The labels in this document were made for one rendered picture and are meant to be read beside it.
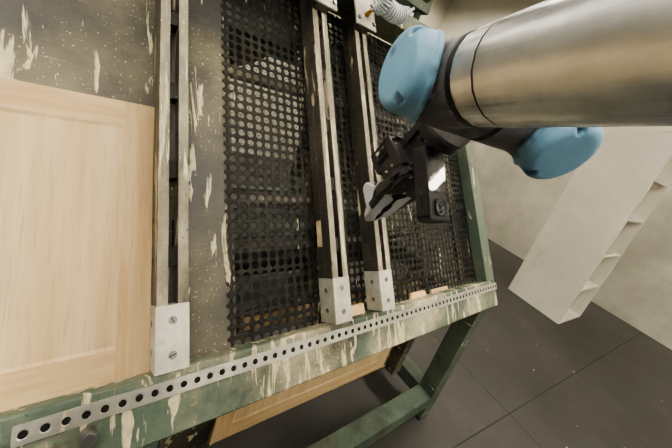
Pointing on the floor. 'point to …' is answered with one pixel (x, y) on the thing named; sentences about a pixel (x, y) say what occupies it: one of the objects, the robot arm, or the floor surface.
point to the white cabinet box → (595, 221)
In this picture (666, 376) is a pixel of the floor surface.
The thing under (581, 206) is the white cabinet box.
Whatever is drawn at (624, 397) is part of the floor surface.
